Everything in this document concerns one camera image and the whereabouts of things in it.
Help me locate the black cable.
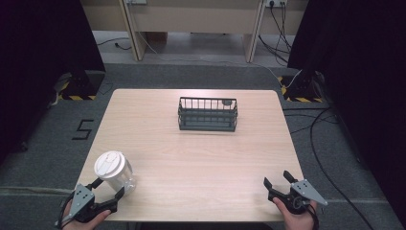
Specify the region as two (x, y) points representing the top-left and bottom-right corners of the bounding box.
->
(258, 1), (293, 67)
(309, 106), (375, 230)
(96, 37), (132, 51)

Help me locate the person's left hand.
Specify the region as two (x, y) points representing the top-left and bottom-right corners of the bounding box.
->
(60, 199), (112, 230)

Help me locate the black wire basket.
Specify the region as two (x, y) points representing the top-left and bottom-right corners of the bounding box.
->
(177, 97), (238, 132)

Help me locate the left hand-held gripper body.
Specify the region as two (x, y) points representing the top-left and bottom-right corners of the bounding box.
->
(56, 184), (119, 226)

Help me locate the beige wooden desk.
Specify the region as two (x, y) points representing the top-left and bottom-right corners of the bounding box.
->
(79, 0), (310, 63)

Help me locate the black curtain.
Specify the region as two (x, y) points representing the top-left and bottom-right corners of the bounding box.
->
(0, 0), (106, 166)
(286, 0), (406, 221)

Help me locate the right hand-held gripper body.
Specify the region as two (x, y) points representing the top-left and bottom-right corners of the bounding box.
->
(267, 178), (328, 216)

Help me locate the black stand base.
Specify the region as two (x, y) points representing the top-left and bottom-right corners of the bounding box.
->
(57, 69), (106, 102)
(278, 70), (324, 104)

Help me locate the person's right hand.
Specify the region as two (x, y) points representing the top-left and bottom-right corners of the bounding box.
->
(273, 196), (319, 230)

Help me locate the clear cup with white lid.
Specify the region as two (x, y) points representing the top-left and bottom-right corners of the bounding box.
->
(93, 150), (137, 195)

